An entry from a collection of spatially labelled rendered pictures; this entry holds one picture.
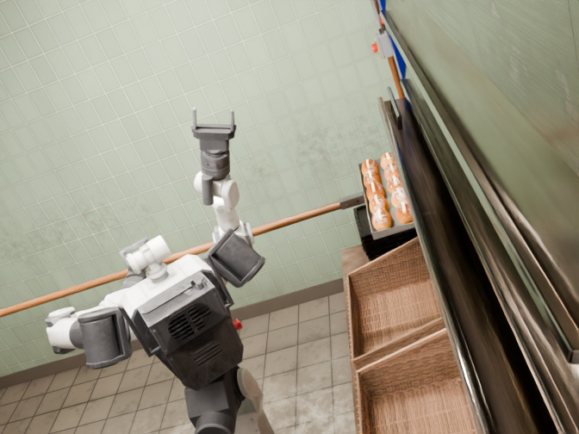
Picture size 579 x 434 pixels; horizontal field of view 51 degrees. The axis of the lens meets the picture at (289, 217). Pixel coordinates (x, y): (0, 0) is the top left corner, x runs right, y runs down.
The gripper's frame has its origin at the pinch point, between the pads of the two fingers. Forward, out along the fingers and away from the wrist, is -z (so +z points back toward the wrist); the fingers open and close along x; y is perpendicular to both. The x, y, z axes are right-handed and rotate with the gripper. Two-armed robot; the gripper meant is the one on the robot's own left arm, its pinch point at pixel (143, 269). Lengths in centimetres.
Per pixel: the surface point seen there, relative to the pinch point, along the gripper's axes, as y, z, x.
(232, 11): 47, -122, -61
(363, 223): 80, -50, 37
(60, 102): -59, -122, -50
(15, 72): -73, -122, -73
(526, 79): 118, 133, -75
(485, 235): 116, 85, -28
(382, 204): 94, 11, -2
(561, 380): 116, 127, -28
